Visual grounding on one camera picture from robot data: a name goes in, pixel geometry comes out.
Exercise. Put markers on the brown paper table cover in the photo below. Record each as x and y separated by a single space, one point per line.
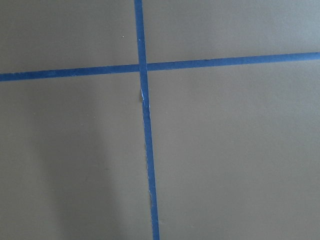
236 148

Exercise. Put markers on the blue tape strip lengthwise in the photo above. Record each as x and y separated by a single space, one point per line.
144 88

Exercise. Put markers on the blue tape strip crosswise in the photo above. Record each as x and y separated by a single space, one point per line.
158 66

